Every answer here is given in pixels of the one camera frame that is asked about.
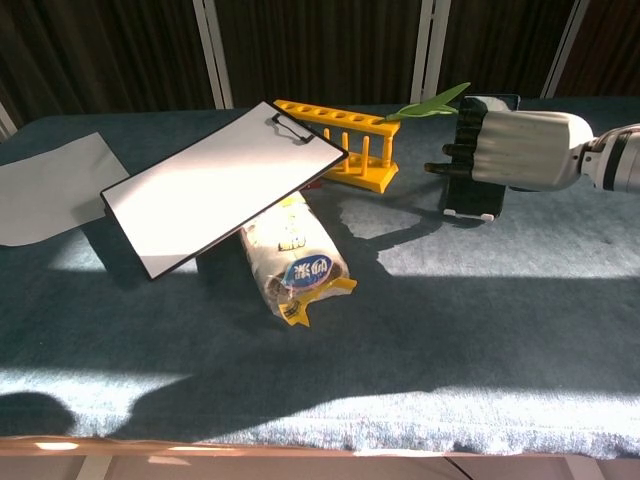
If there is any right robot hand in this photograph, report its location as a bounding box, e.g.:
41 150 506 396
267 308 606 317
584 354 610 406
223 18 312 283
423 96 596 193

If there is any black smartphone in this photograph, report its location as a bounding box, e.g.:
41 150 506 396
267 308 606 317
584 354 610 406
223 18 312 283
442 93 522 219

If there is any artificial red tulip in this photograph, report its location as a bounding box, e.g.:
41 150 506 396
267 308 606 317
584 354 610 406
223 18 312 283
383 82 472 123

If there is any yellow test tube rack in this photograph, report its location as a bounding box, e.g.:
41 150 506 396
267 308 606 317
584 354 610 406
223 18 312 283
273 99 402 194

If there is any blue table cloth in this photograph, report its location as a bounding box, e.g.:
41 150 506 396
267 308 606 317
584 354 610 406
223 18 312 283
0 97 640 461

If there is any yellow white snack packet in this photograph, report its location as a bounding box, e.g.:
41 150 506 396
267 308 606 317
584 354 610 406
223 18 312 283
238 192 359 329

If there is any white clipboard with black clip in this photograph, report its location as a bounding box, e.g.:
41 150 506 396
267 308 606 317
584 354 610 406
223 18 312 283
99 100 350 282

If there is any white paper sheet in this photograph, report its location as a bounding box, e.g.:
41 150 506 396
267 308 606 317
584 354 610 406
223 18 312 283
0 131 130 248

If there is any white partition post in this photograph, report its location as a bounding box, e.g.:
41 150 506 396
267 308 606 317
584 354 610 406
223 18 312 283
0 99 19 144
409 0 454 105
539 0 591 100
192 0 235 110

